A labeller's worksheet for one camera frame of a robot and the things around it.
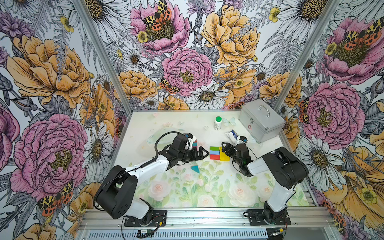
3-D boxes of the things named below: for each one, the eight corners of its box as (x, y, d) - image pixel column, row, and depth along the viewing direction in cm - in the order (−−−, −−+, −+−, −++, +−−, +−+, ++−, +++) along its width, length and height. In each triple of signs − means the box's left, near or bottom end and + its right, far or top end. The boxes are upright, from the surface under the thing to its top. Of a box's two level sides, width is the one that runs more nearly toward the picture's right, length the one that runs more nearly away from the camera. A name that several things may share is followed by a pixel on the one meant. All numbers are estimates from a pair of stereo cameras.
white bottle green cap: (213, 130, 111) (215, 122, 104) (213, 124, 115) (214, 116, 108) (221, 130, 111) (222, 122, 104) (220, 124, 115) (221, 116, 108)
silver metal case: (259, 145, 103) (267, 131, 91) (237, 119, 118) (242, 104, 106) (277, 137, 107) (288, 122, 95) (254, 113, 122) (261, 98, 110)
